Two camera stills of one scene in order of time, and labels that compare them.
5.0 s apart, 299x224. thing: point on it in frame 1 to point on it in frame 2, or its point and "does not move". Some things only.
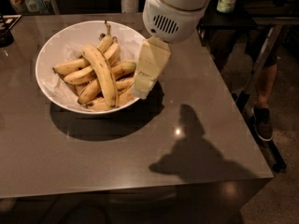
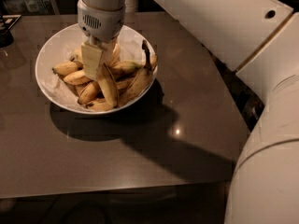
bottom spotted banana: [98, 105] does not move
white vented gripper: [173, 22] to [100, 24]
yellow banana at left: [70, 66] does not move
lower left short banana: [91, 91] does not move
